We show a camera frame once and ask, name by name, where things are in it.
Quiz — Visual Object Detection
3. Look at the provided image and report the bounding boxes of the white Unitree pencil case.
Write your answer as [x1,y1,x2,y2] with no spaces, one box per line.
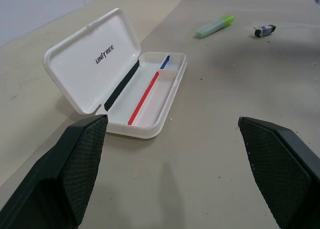
[43,7,188,141]

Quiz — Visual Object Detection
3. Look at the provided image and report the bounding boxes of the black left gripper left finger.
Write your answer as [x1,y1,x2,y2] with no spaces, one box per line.
[0,113,109,229]

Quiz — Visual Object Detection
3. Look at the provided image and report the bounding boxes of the green highlighter pen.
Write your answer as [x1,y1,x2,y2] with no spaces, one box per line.
[195,14,235,39]

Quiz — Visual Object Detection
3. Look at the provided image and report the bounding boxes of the black and white eraser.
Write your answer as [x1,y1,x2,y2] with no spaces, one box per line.
[253,24,277,39]

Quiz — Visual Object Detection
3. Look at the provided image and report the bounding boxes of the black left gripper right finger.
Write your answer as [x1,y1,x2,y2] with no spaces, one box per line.
[236,116,320,229]

